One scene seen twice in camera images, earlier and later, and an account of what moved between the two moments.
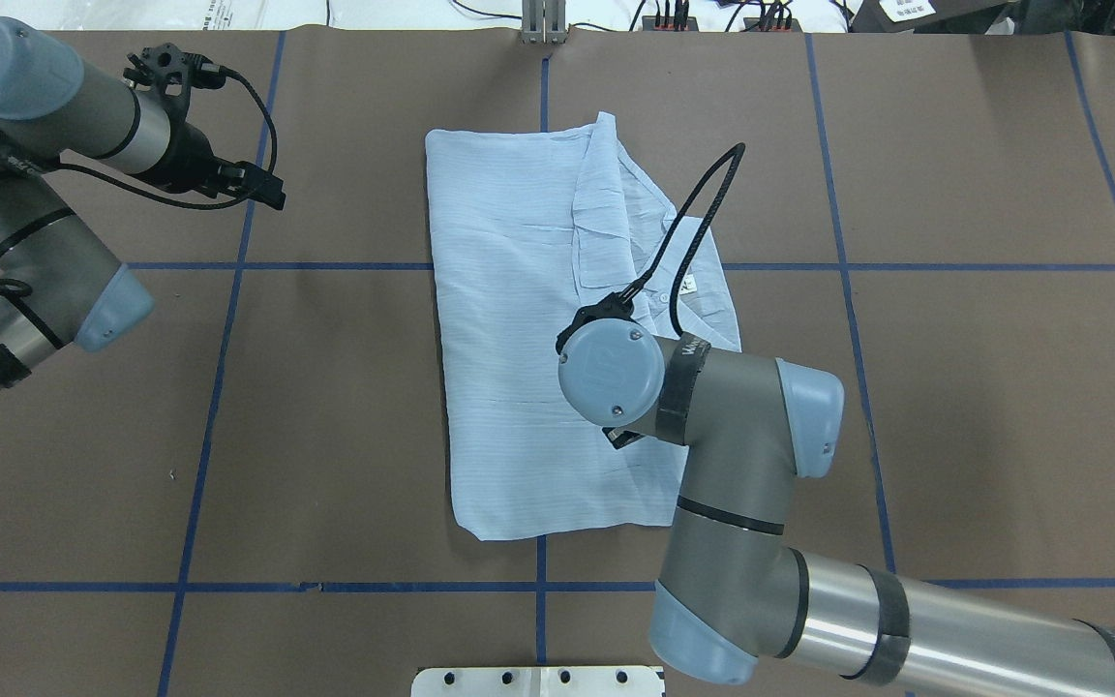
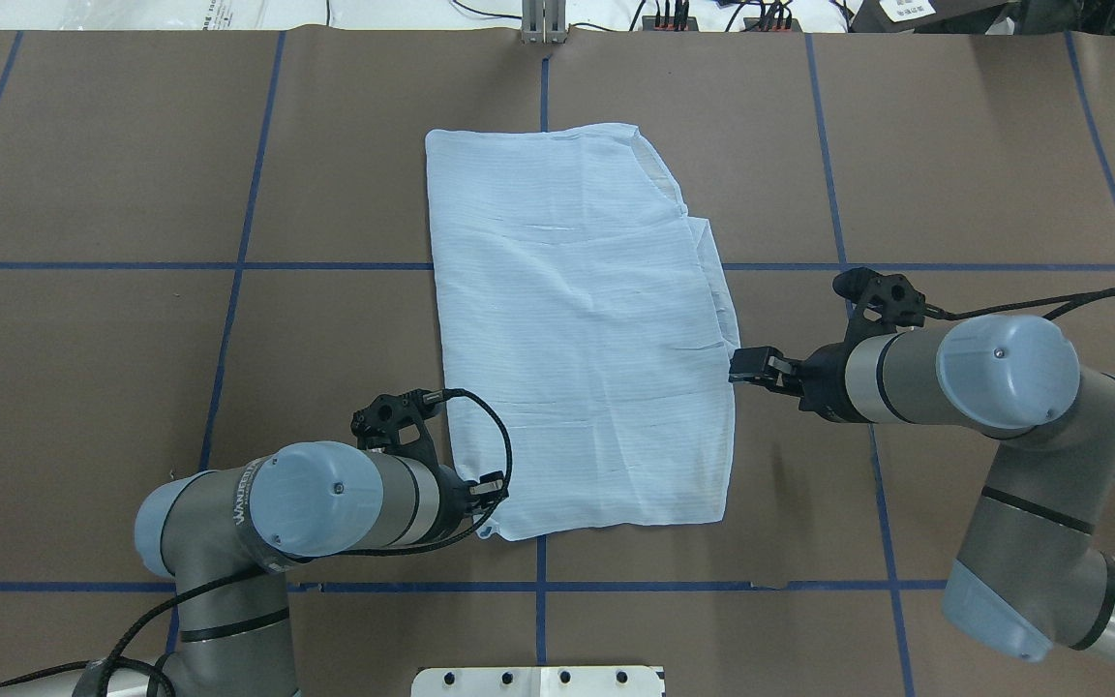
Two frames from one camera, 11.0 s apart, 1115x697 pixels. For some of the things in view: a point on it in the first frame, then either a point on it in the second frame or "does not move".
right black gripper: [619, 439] -> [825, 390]
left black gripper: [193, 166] -> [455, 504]
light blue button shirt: [532, 227] does not move
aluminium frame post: [544, 21] does not move
